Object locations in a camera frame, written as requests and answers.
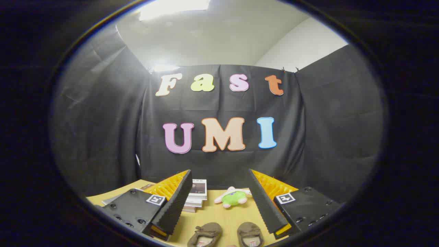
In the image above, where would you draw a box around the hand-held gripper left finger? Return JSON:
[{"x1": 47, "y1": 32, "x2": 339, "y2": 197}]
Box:
[{"x1": 98, "y1": 169, "x2": 193, "y2": 241}]

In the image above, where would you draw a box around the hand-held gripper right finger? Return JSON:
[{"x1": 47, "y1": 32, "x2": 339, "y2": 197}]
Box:
[{"x1": 248, "y1": 168, "x2": 344, "y2": 240}]

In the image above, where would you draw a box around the brown fuzzy shoe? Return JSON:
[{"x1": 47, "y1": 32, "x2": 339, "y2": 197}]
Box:
[
  {"x1": 237, "y1": 222, "x2": 264, "y2": 247},
  {"x1": 187, "y1": 222, "x2": 223, "y2": 247}
]

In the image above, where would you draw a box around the white book with portrait cover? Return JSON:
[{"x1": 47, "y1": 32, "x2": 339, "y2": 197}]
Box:
[{"x1": 188, "y1": 179, "x2": 208, "y2": 201}]

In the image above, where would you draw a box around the pink and green plush toy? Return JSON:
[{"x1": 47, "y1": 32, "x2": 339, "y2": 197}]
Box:
[{"x1": 214, "y1": 186, "x2": 252, "y2": 209}]

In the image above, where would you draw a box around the black backdrop cloth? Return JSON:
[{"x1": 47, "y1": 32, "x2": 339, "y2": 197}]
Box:
[{"x1": 51, "y1": 26, "x2": 384, "y2": 203}]

